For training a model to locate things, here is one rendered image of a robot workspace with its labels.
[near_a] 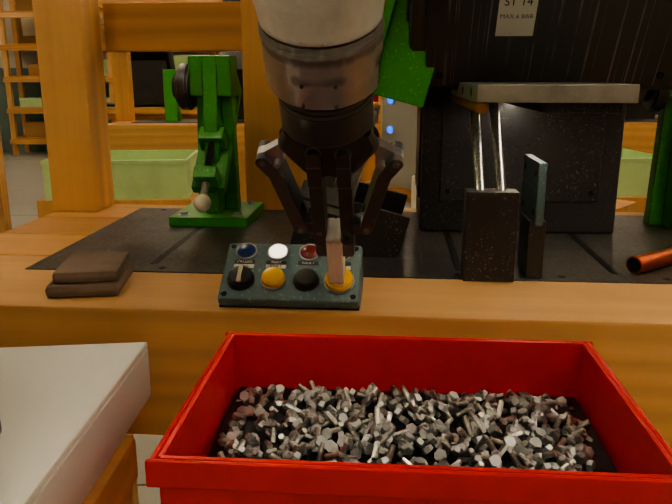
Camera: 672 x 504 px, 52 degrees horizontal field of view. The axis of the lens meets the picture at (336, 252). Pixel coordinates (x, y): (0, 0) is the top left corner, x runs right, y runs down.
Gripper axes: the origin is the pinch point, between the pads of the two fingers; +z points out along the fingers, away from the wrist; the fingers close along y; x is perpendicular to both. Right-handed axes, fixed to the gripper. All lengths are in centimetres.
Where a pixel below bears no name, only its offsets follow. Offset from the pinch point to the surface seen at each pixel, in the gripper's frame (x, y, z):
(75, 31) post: 64, -53, 15
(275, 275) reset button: -0.1, -6.5, 3.9
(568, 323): -3.5, 23.5, 6.1
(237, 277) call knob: -0.6, -10.5, 3.8
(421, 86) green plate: 29.4, 8.9, 1.3
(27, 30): 843, -542, 493
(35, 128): 716, -514, 575
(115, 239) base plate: 21.5, -35.6, 23.5
